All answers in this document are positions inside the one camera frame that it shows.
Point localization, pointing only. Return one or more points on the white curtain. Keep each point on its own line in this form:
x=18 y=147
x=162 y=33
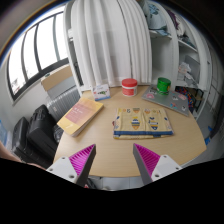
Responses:
x=109 y=42

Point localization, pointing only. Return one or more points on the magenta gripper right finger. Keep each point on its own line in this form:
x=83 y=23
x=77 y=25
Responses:
x=152 y=166

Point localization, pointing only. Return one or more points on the white jar red lid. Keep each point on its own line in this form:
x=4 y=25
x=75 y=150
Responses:
x=129 y=87

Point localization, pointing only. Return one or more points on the white radiator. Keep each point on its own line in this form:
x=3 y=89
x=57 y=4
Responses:
x=59 y=106

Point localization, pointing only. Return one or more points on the black framed window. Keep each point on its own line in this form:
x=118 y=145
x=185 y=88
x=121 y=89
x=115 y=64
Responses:
x=38 y=51

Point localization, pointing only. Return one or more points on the black suitcase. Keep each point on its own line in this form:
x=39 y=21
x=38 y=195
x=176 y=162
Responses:
x=24 y=149

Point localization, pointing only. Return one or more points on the small white blue box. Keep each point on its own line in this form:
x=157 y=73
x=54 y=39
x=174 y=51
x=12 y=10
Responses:
x=101 y=92

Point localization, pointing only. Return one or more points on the floral cushion on shelf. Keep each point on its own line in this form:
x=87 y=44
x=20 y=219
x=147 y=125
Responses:
x=155 y=19

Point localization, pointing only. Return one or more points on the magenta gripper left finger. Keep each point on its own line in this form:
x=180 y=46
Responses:
x=76 y=167

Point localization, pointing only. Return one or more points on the cardboard box on radiator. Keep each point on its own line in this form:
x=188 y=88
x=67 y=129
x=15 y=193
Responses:
x=55 y=77

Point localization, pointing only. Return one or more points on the white shelving unit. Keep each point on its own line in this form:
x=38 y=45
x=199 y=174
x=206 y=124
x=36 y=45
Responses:
x=183 y=57

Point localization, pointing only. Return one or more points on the yellow and pink book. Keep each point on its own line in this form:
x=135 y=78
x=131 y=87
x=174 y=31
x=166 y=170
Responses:
x=75 y=120

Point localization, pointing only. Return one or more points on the grey laptop with stickers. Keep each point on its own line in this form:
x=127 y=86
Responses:
x=173 y=100

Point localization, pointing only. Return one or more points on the green round tin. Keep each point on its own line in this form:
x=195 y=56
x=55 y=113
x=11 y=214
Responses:
x=163 y=85

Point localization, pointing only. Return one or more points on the yellow patterned folded towel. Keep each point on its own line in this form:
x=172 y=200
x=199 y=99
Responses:
x=141 y=123

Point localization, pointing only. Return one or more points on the black bag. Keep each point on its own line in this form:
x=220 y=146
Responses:
x=40 y=131

